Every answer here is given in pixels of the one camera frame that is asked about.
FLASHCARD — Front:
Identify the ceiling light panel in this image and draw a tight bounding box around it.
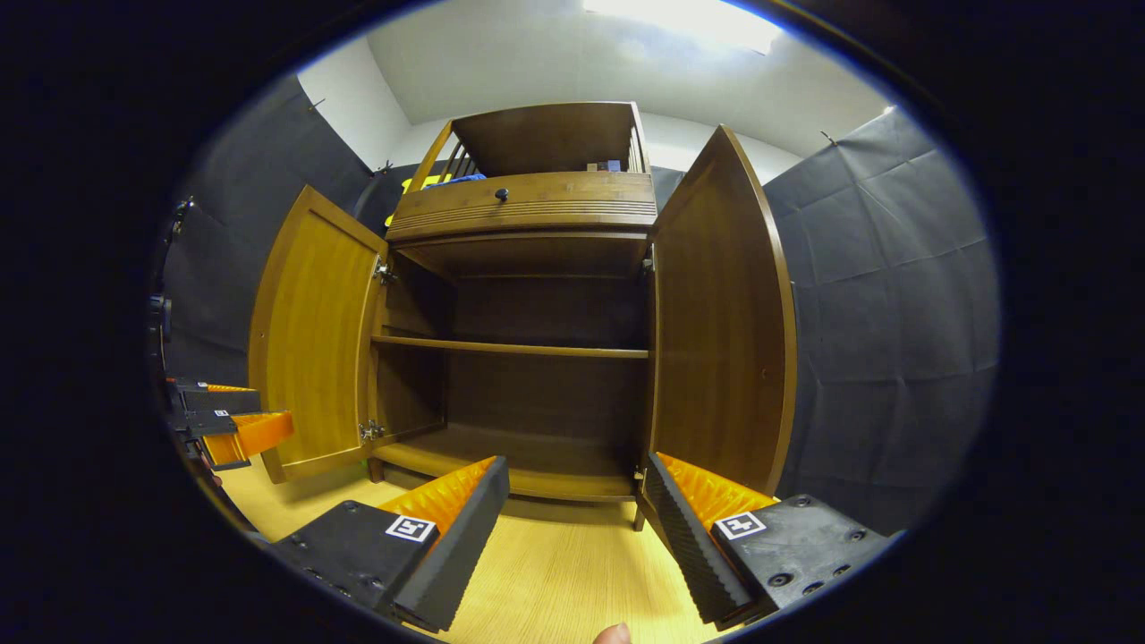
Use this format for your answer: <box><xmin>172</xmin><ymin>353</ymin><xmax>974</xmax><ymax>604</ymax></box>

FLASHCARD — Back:
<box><xmin>581</xmin><ymin>0</ymin><xmax>785</xmax><ymax>56</ymax></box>

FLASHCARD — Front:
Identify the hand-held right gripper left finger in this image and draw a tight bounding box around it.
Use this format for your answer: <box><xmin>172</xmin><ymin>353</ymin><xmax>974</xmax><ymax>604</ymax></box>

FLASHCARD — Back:
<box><xmin>268</xmin><ymin>456</ymin><xmax>511</xmax><ymax>634</ymax></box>

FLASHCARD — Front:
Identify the wooden inner shelf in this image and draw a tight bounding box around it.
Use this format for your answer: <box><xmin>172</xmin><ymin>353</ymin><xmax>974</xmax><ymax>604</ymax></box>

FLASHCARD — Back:
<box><xmin>370</xmin><ymin>335</ymin><xmax>650</xmax><ymax>361</ymax></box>

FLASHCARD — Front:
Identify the wooden drawer with black knob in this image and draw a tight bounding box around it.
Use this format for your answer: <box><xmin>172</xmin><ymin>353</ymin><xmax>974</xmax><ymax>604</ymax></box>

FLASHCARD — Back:
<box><xmin>386</xmin><ymin>171</ymin><xmax>659</xmax><ymax>243</ymax></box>

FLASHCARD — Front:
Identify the wooden cabinet door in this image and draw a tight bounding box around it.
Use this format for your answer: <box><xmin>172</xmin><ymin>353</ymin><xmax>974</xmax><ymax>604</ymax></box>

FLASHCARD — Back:
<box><xmin>644</xmin><ymin>124</ymin><xmax>800</xmax><ymax>530</ymax></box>
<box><xmin>248</xmin><ymin>185</ymin><xmax>391</xmax><ymax>485</ymax></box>

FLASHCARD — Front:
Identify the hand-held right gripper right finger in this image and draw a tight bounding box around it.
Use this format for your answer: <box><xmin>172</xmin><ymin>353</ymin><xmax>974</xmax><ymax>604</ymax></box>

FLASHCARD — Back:
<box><xmin>642</xmin><ymin>452</ymin><xmax>895</xmax><ymax>631</ymax></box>

